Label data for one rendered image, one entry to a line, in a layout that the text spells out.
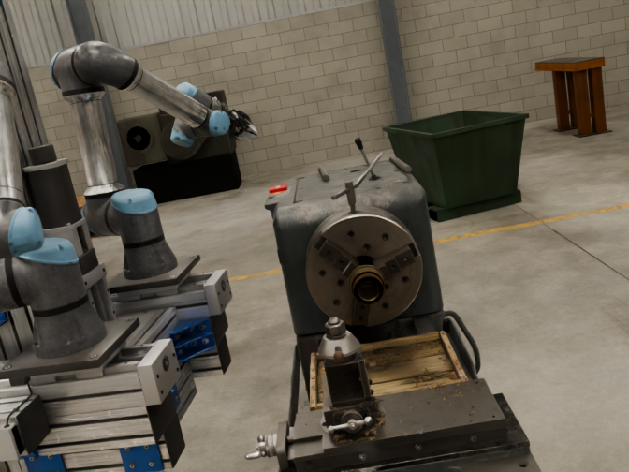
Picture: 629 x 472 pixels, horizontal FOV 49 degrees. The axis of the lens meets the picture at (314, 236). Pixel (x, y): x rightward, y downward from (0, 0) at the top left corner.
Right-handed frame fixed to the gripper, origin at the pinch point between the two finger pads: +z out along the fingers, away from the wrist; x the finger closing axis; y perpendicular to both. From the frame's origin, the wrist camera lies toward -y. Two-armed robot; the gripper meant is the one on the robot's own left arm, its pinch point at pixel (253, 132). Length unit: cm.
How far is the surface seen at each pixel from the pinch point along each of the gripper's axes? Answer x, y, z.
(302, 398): -57, 68, 33
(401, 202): 19, 70, 1
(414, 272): 9, 90, 0
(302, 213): -1, 58, -14
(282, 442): -21, 127, -51
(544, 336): -7, 41, 209
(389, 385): -11, 116, -14
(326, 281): -8, 80, -13
